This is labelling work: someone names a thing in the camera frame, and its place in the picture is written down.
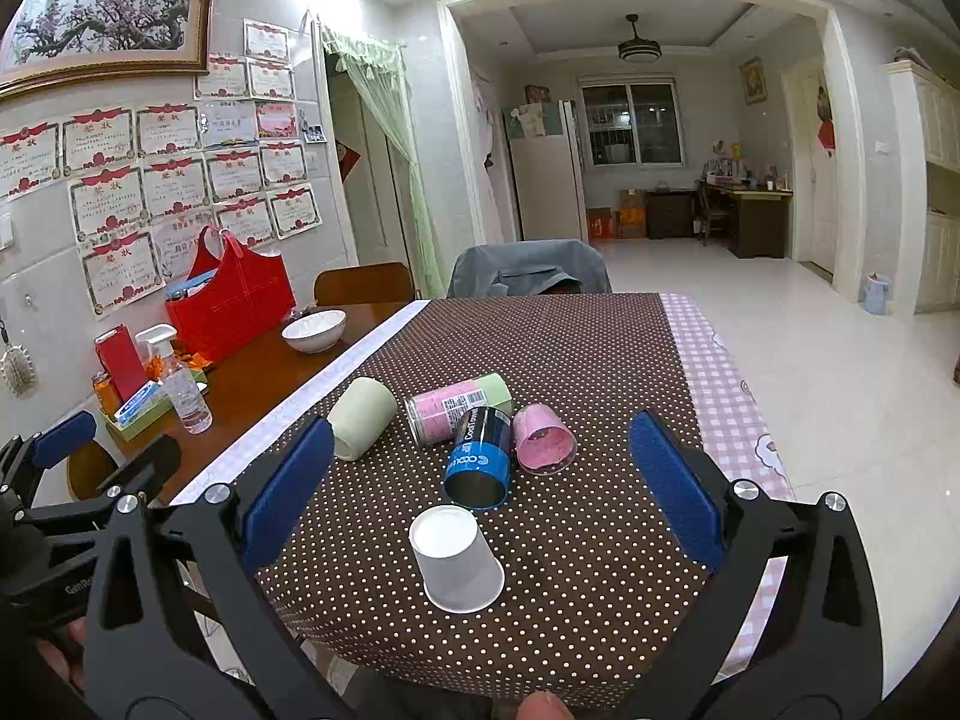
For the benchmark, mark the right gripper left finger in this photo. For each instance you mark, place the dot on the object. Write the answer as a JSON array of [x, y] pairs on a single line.
[[145, 654]]

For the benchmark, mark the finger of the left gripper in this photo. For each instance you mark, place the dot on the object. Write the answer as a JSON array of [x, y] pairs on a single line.
[[26, 459], [142, 478]]

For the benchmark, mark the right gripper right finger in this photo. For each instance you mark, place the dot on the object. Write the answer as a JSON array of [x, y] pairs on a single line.
[[820, 653]]

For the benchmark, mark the white paper cup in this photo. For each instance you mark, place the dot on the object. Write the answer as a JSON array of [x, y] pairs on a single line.
[[460, 573]]

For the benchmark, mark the pale green cup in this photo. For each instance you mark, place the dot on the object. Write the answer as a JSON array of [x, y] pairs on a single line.
[[360, 416]]

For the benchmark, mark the pink plastic cup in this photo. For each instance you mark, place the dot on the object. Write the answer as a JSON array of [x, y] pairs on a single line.
[[542, 443]]

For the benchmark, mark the person's left hand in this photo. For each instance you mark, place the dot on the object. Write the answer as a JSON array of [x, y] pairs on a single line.
[[65, 652]]

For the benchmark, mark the person's right hand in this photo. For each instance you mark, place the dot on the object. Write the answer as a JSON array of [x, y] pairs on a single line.
[[543, 705]]

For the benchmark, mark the white spray bottle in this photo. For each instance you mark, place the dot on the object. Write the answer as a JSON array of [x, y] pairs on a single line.
[[176, 380]]

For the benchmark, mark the red gift bag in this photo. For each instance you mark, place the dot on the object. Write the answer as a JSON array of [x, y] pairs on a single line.
[[248, 294]]

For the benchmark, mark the white ceramic bowl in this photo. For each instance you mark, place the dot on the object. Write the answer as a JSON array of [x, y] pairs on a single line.
[[314, 333]]

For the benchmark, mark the pink checkered tablecloth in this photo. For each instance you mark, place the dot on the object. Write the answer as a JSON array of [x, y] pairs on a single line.
[[694, 386]]

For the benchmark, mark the pink green labelled can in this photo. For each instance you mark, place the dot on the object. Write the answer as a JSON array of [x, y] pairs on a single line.
[[434, 415]]

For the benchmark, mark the black blue can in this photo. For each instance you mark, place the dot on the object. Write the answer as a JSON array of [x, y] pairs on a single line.
[[479, 466]]

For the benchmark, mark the blue trash bin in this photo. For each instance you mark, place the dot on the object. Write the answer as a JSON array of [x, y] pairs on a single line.
[[876, 294]]

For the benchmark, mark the dark wooden desk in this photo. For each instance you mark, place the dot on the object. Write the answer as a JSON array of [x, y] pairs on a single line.
[[756, 222]]

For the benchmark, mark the grey cloth covered chair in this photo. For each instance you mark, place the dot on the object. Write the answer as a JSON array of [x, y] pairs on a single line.
[[529, 268]]

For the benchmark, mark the orange cardboard box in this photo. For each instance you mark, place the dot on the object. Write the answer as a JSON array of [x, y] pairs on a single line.
[[631, 214]]

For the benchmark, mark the framed blossom painting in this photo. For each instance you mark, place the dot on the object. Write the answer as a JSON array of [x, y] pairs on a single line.
[[51, 43]]

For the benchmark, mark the green lace door curtain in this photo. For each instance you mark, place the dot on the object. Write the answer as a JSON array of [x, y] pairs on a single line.
[[380, 174]]

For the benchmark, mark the white refrigerator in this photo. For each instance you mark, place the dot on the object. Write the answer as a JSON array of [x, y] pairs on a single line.
[[547, 170]]

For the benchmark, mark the small framed picture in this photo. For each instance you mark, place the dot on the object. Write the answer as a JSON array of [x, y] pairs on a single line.
[[752, 76]]

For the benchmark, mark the ceiling lamp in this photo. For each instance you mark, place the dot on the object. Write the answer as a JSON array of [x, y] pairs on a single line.
[[637, 49]]

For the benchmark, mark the white wall cabinet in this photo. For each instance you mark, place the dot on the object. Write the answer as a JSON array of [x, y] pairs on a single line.
[[926, 114]]

